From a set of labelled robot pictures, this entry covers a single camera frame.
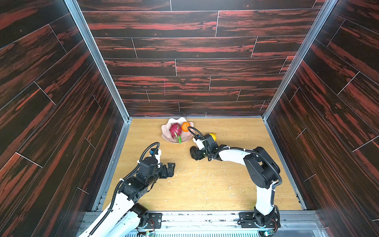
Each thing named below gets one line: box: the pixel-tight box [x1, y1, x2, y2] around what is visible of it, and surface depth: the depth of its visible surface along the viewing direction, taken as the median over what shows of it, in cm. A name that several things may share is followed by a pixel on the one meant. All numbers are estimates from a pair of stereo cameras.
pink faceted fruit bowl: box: [161, 117, 194, 144], surface depth 109 cm
